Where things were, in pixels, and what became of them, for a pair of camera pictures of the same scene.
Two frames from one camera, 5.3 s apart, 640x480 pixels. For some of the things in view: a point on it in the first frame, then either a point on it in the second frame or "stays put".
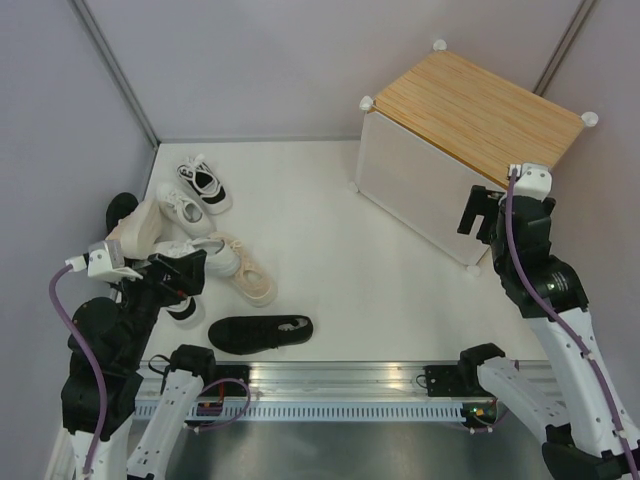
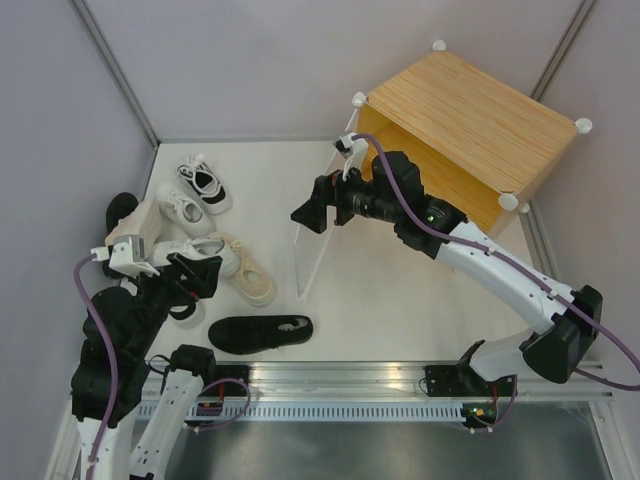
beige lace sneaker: [251, 282] stays put
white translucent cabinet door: [422, 185] -> [312, 240]
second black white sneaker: [186, 314] stays put
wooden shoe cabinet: [451, 123] stays put
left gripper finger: [192, 284] -> [207, 287]
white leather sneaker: [222, 258] stays put
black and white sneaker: [205, 185] stays put
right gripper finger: [482, 201] -> [325, 186]
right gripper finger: [487, 234] -> [312, 214]
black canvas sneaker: [252, 335] stays put
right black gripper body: [501, 260] -> [360, 198]
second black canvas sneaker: [118, 207] stays put
